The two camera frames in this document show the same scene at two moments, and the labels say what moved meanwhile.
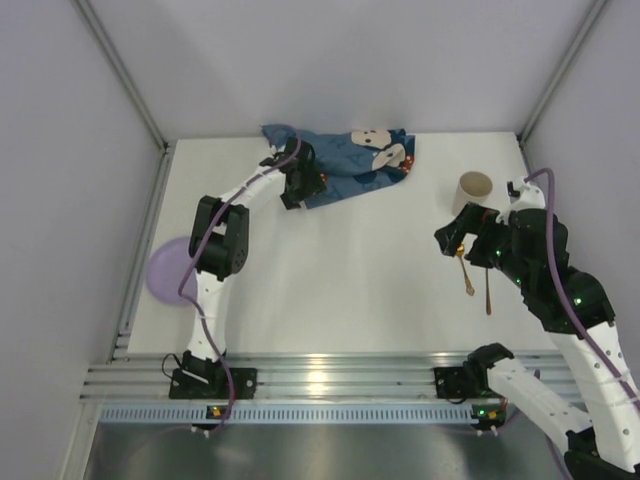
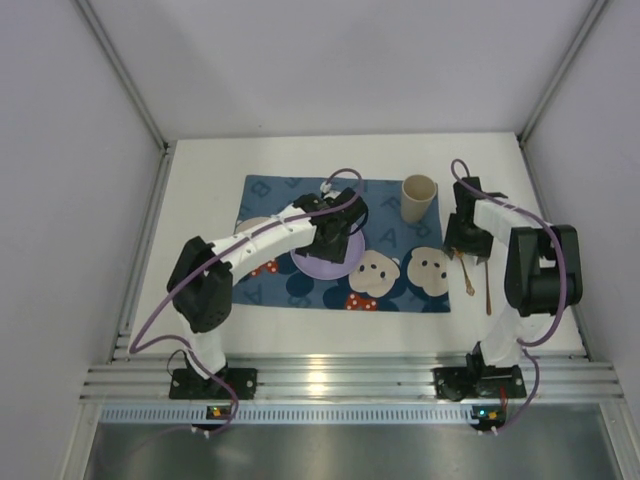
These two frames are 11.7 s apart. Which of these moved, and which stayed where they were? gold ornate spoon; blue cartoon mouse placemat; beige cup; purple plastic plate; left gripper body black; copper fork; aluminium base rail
Moved: left gripper body black; purple plastic plate; beige cup; blue cartoon mouse placemat
Stayed: aluminium base rail; copper fork; gold ornate spoon
